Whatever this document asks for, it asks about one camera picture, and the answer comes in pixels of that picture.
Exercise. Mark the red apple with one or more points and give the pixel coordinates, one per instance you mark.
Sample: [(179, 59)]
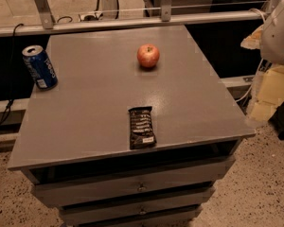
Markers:
[(148, 55)]

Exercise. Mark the right metal bracket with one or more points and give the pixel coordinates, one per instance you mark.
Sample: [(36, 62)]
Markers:
[(165, 10)]

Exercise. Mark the bottom grey drawer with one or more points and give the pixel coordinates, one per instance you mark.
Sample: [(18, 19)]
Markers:
[(157, 217)]

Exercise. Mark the metal railing bar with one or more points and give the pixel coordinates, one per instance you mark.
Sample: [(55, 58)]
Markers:
[(175, 20)]

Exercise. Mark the blue pepsi can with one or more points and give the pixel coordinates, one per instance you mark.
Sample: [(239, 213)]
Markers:
[(40, 67)]

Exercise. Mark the grey drawer cabinet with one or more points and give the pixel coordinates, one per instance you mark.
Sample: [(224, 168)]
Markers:
[(81, 128)]

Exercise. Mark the metal bracket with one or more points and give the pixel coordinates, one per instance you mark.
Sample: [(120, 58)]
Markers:
[(45, 14), (165, 10)]

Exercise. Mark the top grey drawer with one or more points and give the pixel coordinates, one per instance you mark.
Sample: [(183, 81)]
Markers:
[(138, 181)]

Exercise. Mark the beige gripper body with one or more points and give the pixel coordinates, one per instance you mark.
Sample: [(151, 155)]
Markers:
[(278, 38)]

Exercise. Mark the grey drawer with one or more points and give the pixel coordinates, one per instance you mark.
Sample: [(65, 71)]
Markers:
[(157, 217), (139, 205), (138, 181)]

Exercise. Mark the middle grey drawer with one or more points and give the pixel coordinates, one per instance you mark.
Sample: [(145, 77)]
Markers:
[(139, 205)]

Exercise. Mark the left metal bracket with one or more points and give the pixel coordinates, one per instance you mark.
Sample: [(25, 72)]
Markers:
[(45, 14)]

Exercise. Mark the black snack bar wrapper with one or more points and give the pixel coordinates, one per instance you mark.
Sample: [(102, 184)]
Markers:
[(141, 130)]

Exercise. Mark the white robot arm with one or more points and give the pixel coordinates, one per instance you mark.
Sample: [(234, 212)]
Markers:
[(269, 39)]

